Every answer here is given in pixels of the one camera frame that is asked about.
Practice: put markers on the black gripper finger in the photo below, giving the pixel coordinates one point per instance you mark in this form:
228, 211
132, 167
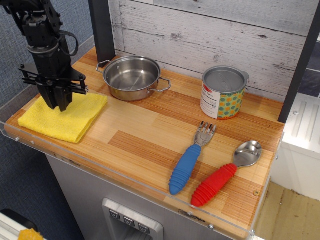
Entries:
64, 97
48, 95

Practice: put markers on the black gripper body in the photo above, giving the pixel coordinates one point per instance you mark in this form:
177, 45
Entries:
52, 65

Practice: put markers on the yellow cloth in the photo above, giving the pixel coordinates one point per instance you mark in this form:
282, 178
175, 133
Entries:
69, 125

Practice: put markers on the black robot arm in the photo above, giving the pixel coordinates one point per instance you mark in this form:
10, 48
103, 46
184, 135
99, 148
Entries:
39, 23

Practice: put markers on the small steel pot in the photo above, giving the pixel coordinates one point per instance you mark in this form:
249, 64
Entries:
133, 78

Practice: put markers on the clear acrylic table guard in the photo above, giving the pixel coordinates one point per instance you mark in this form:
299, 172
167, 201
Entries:
125, 161

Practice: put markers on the silver dispenser button panel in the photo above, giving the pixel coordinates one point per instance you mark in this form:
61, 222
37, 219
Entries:
130, 221

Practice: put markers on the yellow object at corner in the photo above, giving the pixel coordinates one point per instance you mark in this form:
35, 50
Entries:
30, 234

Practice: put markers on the toy food can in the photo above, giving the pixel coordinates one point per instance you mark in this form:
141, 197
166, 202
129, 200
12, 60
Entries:
223, 89

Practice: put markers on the white cabinet at right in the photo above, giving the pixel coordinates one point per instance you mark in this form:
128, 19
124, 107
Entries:
297, 163

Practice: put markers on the blue handled fork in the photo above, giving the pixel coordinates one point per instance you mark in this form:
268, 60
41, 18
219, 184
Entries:
185, 166

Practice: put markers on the red handled spoon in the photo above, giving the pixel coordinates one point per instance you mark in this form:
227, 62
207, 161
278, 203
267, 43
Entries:
246, 155

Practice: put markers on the black vertical frame post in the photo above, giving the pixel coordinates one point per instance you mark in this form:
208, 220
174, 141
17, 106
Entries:
305, 56

